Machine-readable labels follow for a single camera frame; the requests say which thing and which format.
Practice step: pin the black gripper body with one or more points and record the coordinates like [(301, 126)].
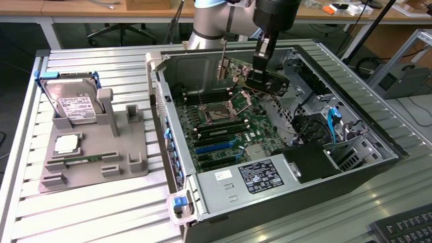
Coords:
[(274, 15)]

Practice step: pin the green graphics card with fan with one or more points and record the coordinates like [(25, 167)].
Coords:
[(236, 71)]

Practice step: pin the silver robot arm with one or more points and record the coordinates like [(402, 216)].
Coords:
[(209, 22)]

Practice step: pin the wooden desk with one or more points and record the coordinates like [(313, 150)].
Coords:
[(20, 7), (320, 17)]

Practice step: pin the orange and white box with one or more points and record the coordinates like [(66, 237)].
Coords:
[(328, 9)]

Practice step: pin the silver socket cover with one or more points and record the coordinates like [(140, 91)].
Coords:
[(244, 93)]

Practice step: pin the black RAM slot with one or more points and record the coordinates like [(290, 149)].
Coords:
[(205, 91), (209, 99), (218, 123), (206, 94)]

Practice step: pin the silver disk bay cage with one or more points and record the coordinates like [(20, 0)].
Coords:
[(317, 100)]

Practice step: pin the CPU socket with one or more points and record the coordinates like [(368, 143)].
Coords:
[(216, 115)]

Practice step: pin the black tripod pole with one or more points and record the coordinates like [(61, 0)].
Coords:
[(373, 25)]

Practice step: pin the green motherboard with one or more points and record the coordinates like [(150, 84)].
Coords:
[(266, 131)]

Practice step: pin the dark RAM stick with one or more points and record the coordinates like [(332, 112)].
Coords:
[(222, 131)]

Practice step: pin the black expansion slot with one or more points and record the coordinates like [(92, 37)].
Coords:
[(210, 143), (218, 163)]

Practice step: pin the silver chipset heatsink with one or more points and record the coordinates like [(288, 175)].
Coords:
[(257, 152)]

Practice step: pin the white papers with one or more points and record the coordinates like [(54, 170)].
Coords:
[(410, 11)]

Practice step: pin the grey control box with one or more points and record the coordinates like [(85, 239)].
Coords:
[(401, 81)]

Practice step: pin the brown wooden block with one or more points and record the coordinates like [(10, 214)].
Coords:
[(418, 3)]

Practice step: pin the black office chair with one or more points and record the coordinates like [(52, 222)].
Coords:
[(120, 30)]

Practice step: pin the black plastic shroud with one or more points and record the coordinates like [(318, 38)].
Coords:
[(306, 164)]

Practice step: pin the vented silver disk bay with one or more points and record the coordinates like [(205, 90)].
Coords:
[(353, 157)]

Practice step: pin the grey power supply unit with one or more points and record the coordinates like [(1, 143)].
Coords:
[(222, 192)]

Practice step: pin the black open PC case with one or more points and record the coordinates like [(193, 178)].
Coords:
[(337, 192)]

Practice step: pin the silver hard disk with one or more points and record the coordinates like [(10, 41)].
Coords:
[(66, 91)]

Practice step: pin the hard disk drive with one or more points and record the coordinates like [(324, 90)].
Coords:
[(48, 75)]

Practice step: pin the blue case latch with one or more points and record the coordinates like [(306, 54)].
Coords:
[(178, 202)]

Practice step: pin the green RAM stick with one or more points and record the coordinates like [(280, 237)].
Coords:
[(84, 159)]

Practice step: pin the silver CPU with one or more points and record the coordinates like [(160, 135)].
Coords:
[(66, 144)]

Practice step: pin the grey parts rack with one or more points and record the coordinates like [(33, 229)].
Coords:
[(94, 174)]

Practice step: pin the black keyboard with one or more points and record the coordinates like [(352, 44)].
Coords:
[(404, 227)]

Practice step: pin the aluminium profile frame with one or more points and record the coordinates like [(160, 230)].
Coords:
[(406, 46)]

